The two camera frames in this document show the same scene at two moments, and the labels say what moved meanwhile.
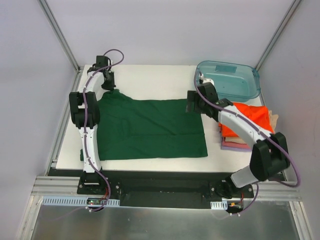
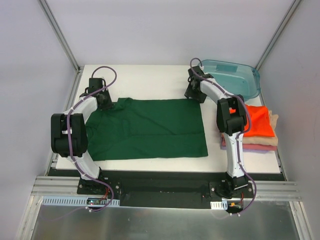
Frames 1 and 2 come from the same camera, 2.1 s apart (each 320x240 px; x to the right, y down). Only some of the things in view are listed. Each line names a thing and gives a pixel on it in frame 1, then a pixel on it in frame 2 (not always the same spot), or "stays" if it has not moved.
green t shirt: [130, 129] stays
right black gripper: [190, 101] → [194, 94]
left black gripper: [109, 83] → [107, 103]
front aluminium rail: [51, 186] stays
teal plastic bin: [233, 82] stays
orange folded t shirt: [259, 115] stays
